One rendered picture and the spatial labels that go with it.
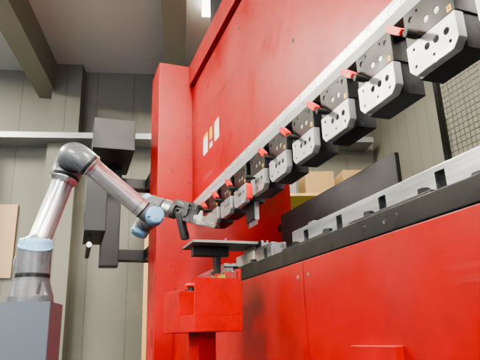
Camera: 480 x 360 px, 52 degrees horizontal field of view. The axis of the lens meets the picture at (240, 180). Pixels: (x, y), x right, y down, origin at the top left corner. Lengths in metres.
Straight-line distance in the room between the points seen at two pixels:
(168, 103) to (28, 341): 1.78
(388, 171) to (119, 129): 1.71
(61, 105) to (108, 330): 2.38
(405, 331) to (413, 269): 0.11
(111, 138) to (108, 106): 2.64
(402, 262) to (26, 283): 1.28
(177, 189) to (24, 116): 3.23
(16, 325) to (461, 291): 1.38
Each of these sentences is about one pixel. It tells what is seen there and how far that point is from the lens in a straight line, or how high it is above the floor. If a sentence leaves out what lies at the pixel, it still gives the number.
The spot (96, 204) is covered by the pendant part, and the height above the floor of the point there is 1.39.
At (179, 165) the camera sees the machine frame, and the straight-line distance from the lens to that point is 2.98.
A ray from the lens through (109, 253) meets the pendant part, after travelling 3.34.
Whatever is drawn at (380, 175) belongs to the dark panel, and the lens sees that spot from 2.18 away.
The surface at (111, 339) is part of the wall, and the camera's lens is 5.18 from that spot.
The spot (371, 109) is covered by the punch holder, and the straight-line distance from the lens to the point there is 1.30.
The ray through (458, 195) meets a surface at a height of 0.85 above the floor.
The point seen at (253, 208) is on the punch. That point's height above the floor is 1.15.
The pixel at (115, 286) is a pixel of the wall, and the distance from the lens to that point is 5.20.
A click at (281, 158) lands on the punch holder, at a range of 1.75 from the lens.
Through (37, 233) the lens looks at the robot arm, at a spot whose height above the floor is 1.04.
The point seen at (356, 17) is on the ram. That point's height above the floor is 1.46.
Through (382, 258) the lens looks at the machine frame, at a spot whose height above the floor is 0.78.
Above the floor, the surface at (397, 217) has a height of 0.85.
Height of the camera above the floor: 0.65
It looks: 17 degrees up
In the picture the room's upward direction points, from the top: 2 degrees counter-clockwise
